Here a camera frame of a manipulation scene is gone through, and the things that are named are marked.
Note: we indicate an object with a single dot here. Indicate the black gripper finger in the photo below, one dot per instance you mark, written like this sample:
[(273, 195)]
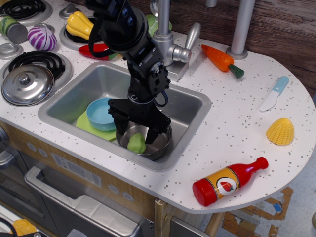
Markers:
[(152, 134), (121, 125)]

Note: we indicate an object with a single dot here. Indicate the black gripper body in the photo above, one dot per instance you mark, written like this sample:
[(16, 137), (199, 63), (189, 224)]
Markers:
[(147, 115)]

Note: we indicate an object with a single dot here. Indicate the green toy broccoli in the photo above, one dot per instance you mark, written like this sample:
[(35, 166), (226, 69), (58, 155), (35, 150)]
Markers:
[(137, 143)]

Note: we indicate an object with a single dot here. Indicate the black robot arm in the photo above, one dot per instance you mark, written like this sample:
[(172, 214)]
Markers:
[(124, 30)]

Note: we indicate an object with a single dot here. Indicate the small steel pan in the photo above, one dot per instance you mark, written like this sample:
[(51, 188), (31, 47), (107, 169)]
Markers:
[(153, 151)]

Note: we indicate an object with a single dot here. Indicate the light blue plastic bowl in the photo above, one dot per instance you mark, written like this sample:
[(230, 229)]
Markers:
[(98, 115)]

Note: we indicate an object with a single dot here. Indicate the green plastic plate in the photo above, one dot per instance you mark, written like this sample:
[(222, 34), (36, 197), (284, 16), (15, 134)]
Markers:
[(84, 124)]

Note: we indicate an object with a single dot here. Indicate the grey metal sink basin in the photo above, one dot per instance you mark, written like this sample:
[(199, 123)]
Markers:
[(186, 109)]

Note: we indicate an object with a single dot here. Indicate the red toy chili pepper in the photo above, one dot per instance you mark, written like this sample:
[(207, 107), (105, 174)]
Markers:
[(105, 53)]

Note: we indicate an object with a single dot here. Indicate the silver toy faucet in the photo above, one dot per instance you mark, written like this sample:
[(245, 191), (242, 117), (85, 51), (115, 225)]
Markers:
[(175, 58)]

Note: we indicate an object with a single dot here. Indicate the front left stove burner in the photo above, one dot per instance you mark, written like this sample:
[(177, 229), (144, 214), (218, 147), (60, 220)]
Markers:
[(59, 65)]

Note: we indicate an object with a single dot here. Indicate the stove burner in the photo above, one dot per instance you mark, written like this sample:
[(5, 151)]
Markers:
[(59, 65), (70, 41), (27, 12)]

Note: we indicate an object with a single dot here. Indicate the red toy ketchup bottle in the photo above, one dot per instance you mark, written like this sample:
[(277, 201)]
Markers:
[(226, 181)]

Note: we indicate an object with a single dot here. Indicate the back right stove burner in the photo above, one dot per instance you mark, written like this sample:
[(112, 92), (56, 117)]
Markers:
[(70, 41)]

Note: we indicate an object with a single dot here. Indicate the green toy cabbage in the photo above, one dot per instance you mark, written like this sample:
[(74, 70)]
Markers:
[(158, 26)]

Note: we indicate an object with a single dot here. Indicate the yellow toy bell pepper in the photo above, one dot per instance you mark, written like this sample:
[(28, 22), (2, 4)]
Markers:
[(79, 25)]

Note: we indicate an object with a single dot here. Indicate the steel pot lid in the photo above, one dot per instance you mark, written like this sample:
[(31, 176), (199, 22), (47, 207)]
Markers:
[(27, 85)]

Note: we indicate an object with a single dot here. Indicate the orange toy carrot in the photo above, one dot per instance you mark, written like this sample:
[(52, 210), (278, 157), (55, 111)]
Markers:
[(222, 61)]

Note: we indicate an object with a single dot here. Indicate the purple toy onion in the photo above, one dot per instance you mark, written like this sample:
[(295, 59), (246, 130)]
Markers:
[(42, 39)]

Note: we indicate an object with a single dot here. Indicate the silver stove knob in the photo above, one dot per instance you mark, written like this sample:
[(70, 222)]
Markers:
[(9, 51), (67, 11)]

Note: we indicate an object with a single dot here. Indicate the grey support pole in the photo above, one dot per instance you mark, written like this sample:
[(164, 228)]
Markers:
[(237, 49)]

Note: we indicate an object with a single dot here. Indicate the blue white toy knife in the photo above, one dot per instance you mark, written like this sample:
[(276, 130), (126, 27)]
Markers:
[(275, 92)]

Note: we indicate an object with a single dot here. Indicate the silver stove knob left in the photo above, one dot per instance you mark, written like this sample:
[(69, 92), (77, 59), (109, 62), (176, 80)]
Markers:
[(9, 51)]

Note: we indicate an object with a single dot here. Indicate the yellow toy corn piece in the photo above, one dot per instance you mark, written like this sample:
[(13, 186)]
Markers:
[(281, 132)]

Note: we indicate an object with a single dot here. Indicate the green label toy can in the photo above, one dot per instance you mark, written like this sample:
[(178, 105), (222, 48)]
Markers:
[(14, 31)]

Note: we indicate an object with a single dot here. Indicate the back left stove burner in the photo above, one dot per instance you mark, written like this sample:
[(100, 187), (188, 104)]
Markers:
[(27, 12)]

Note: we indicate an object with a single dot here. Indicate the yellow object bottom left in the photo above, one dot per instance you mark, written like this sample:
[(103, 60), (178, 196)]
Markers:
[(23, 227)]

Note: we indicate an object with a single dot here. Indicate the silver oven door handle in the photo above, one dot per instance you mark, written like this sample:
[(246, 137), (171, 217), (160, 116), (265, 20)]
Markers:
[(84, 214)]

